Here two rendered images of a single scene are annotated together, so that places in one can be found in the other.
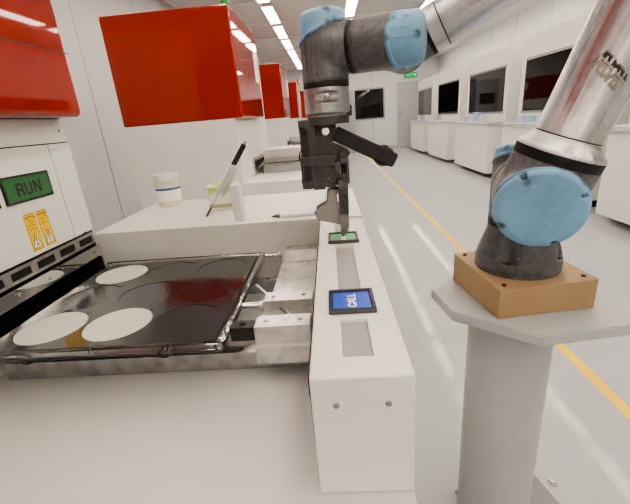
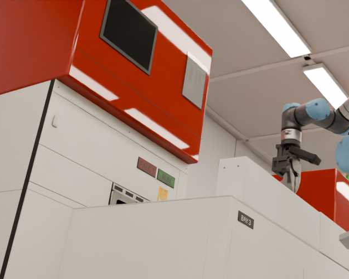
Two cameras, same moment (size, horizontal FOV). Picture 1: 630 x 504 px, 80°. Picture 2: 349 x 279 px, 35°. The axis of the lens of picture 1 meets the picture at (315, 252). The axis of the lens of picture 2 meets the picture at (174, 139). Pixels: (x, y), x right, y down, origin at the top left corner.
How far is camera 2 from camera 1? 1.56 m
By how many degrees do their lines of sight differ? 55
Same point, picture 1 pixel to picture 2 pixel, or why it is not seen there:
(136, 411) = not seen: hidden behind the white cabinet
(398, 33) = (309, 105)
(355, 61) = (297, 118)
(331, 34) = (290, 110)
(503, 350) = not seen: outside the picture
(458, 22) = not seen: outside the picture
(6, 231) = (152, 186)
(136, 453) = not seen: hidden behind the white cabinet
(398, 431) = (239, 176)
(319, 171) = (280, 163)
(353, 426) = (227, 175)
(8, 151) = (165, 163)
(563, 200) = not seen: outside the picture
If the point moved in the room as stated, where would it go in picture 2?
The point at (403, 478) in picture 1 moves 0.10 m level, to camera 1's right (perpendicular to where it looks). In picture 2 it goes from (239, 195) to (272, 194)
